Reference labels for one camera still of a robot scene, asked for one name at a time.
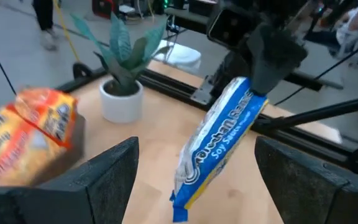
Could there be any white plant pot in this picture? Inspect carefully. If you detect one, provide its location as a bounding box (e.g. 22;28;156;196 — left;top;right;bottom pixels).
99;78;145;124

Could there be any yellow cable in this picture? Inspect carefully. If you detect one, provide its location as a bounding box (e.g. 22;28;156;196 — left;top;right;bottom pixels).
53;0;81;62

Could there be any blue Maruchan noodle packet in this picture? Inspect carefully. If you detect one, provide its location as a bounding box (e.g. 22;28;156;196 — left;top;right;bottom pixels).
169;76;269;223

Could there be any brown plastic bin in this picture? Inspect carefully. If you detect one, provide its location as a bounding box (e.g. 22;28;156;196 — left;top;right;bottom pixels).
29;113;86;187

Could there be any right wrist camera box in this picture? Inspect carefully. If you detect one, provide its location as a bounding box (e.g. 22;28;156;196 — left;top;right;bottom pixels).
206;8;256;50

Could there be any green snake plant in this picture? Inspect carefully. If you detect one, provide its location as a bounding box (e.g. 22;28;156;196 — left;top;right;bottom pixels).
70;12;171;96

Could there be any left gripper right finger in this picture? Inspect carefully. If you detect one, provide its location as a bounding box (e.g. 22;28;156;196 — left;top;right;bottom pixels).
254;136;358;224

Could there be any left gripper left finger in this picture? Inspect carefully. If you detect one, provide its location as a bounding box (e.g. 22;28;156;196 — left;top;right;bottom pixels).
0;136;140;224

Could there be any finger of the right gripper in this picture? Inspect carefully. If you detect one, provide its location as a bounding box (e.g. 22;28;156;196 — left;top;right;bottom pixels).
209;51;252;97
247;24;309;96

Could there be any orange Maruchan noodle packet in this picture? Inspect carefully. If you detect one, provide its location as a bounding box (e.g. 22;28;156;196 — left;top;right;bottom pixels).
0;104;68;187
14;88;78;149

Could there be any red equipment box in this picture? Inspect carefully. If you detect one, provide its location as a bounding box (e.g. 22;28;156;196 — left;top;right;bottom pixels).
91;0;118;19

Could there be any black aluminium table frame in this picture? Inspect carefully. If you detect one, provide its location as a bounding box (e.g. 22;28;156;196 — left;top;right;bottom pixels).
56;67;358;175

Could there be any white waste bin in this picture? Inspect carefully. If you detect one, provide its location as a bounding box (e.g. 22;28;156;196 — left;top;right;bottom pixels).
154;39;202;74

